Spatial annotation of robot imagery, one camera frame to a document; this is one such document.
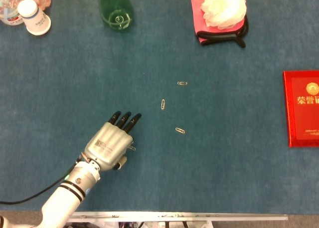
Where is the aluminium table edge rail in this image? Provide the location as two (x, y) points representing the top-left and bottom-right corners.
(71, 212), (289, 223)

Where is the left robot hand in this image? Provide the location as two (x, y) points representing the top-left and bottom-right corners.
(83, 110), (143, 173)

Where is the white bottle with blue band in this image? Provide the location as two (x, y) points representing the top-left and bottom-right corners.
(16, 0), (52, 36)

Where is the red certificate book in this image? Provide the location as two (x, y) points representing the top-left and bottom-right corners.
(282, 70), (319, 148)

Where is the white mesh bath sponge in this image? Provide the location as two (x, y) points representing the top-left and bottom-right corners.
(200, 0), (247, 29)

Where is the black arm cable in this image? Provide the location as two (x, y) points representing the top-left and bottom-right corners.
(0, 160), (80, 205)

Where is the clear plastic container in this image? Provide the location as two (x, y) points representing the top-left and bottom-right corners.
(0, 0), (25, 26)

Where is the pink towel with black trim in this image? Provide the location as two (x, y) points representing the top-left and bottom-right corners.
(190, 0), (250, 48)

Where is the green glass bottle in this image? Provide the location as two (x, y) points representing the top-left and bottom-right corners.
(98, 0), (135, 31)

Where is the blue table carpet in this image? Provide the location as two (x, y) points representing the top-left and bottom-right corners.
(0, 0), (319, 215)

